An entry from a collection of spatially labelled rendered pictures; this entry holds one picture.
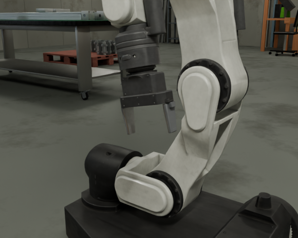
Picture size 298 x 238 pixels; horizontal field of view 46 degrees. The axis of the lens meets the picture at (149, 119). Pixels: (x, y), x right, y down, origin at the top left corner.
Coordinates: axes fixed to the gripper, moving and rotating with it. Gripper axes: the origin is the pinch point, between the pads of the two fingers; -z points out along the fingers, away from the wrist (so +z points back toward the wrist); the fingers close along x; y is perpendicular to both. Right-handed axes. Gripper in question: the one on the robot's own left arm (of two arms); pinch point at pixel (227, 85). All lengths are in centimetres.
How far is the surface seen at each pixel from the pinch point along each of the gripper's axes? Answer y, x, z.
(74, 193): -3, -75, -46
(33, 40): 541, -731, 62
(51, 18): 168, -253, 56
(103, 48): 359, -346, 18
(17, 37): 492, -732, 73
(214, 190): 33, -23, -54
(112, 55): 370, -338, 4
